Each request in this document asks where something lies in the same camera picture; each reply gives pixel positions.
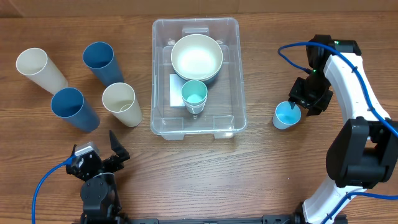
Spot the light blue small cup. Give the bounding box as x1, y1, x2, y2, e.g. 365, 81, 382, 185
272, 101, 302, 129

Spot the blue tall cup front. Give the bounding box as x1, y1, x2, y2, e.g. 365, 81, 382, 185
51, 87, 100, 133

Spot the blue tall cup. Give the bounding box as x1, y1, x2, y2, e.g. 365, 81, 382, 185
51, 87, 100, 133
83, 42, 124, 86

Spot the cream tall cup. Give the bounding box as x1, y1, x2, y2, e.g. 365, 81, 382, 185
16, 48, 68, 95
102, 82, 142, 127

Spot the dark blue bowl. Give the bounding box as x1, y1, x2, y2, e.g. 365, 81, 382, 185
175, 68, 221, 85

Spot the grey small cup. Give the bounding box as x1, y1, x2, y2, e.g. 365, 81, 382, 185
185, 106, 204, 114

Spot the mint green small cup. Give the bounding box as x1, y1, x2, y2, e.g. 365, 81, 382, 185
182, 80, 208, 105

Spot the cream bowl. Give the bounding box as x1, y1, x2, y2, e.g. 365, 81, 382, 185
170, 34, 223, 82

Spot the pink small cup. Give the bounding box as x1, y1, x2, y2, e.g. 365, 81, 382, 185
183, 100, 206, 108

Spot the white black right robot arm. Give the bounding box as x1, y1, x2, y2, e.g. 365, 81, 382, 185
288, 34, 397, 223

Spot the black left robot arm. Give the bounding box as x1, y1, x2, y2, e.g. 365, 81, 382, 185
66, 131, 130, 223

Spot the clear plastic storage container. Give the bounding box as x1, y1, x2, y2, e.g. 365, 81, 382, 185
150, 17, 248, 140

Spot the white label in container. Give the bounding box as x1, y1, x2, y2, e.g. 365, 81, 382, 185
169, 74, 187, 107

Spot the left blue cable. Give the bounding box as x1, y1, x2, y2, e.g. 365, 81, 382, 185
31, 155, 76, 224

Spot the blue cable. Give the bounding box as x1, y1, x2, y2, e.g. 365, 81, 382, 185
277, 42, 398, 224
31, 155, 76, 224

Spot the right blue cable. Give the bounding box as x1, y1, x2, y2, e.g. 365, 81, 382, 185
277, 42, 398, 224

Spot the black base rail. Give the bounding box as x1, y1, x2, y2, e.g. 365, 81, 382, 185
72, 213, 348, 224

